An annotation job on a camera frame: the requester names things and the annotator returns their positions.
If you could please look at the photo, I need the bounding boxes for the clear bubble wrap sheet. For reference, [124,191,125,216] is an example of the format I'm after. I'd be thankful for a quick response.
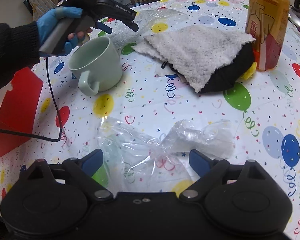
[108,9,189,49]

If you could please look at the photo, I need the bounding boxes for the clear plastic bag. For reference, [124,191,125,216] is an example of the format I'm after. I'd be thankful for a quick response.
[96,117,235,195]

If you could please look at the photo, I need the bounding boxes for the white fluffy black cloth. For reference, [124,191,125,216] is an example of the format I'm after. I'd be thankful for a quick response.
[133,25,255,94]

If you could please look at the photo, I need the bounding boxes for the black sleeve forearm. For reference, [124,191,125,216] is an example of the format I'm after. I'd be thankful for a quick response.
[0,22,39,89]

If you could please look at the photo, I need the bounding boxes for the left hand blue glove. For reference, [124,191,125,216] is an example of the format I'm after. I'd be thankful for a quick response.
[36,7,93,56]

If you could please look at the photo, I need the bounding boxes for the pale green ceramic mug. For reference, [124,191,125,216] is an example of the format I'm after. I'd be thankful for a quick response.
[69,36,123,96]

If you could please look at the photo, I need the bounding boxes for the balloon print tablecloth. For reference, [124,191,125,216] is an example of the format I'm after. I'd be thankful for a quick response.
[0,0,300,240]

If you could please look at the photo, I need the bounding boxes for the red white cardboard box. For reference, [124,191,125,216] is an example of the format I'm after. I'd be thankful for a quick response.
[0,67,43,157]

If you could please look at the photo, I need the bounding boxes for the orange tea bottle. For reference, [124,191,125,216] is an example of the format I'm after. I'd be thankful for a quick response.
[245,0,289,71]

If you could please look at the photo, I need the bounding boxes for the black cable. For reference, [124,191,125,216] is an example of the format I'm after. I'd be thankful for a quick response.
[0,56,64,143]

